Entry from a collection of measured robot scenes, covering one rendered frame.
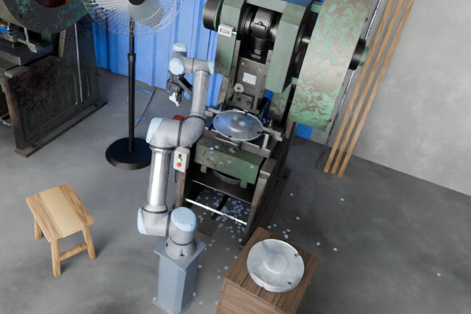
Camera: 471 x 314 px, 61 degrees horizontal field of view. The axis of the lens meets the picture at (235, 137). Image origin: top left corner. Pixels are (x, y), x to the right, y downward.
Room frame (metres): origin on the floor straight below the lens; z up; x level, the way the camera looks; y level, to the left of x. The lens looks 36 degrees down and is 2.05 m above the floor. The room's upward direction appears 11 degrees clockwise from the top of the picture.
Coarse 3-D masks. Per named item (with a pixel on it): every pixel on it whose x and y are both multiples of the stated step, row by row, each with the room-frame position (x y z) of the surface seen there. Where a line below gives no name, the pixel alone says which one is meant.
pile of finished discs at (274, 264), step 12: (264, 240) 1.42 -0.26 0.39; (276, 240) 1.44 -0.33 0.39; (252, 252) 1.33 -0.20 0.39; (264, 252) 1.34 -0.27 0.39; (276, 252) 1.36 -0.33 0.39; (288, 252) 1.38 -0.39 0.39; (252, 264) 1.26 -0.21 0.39; (264, 264) 1.27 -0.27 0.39; (276, 264) 1.28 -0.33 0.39; (288, 264) 1.30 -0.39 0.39; (300, 264) 1.31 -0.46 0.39; (252, 276) 1.20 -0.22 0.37; (264, 276) 1.20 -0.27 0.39; (276, 276) 1.22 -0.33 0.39; (288, 276) 1.23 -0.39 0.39; (300, 276) 1.24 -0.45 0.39; (264, 288) 1.16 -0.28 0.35; (276, 288) 1.15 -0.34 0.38; (288, 288) 1.17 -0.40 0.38
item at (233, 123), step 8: (224, 112) 1.98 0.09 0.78; (232, 112) 2.00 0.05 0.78; (240, 112) 2.01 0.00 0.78; (216, 120) 1.88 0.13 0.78; (224, 120) 1.90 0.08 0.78; (232, 120) 1.91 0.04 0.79; (240, 120) 1.92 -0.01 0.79; (248, 120) 1.95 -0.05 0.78; (256, 120) 1.96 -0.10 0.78; (216, 128) 1.80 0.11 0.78; (224, 128) 1.82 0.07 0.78; (232, 128) 1.82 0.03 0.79; (240, 128) 1.84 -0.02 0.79; (248, 128) 1.86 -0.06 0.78; (256, 128) 1.88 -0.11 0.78; (232, 136) 1.76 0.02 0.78; (240, 136) 1.77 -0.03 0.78; (248, 136) 1.79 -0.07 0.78; (256, 136) 1.80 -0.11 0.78
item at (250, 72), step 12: (240, 60) 1.93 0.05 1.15; (252, 60) 1.92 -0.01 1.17; (264, 60) 1.95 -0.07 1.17; (240, 72) 1.93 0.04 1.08; (252, 72) 1.92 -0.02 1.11; (240, 84) 1.92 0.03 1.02; (252, 84) 1.91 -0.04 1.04; (240, 96) 1.89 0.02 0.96; (252, 96) 1.89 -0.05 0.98; (252, 108) 1.90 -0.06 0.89
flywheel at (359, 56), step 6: (360, 42) 1.85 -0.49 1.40; (366, 42) 1.87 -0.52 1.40; (360, 48) 1.82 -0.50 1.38; (366, 48) 1.85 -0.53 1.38; (354, 54) 1.81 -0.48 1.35; (360, 54) 1.81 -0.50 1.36; (366, 54) 1.83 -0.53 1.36; (354, 60) 1.80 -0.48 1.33; (360, 60) 1.82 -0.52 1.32; (354, 66) 1.81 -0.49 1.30; (360, 66) 1.84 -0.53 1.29
